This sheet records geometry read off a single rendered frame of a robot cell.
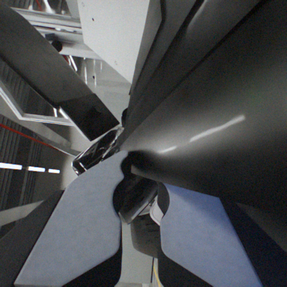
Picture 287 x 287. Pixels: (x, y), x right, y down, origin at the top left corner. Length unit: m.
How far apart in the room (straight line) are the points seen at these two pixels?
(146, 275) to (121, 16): 7.60
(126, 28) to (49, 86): 0.27
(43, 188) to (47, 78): 12.81
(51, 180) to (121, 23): 12.57
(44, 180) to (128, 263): 7.28
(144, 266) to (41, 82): 7.54
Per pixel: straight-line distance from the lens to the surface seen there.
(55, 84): 0.34
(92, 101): 0.36
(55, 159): 12.98
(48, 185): 13.03
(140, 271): 7.79
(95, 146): 0.30
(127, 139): 0.16
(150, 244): 0.53
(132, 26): 0.53
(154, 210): 0.32
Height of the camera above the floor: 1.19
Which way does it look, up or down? 4 degrees down
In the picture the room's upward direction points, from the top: 83 degrees counter-clockwise
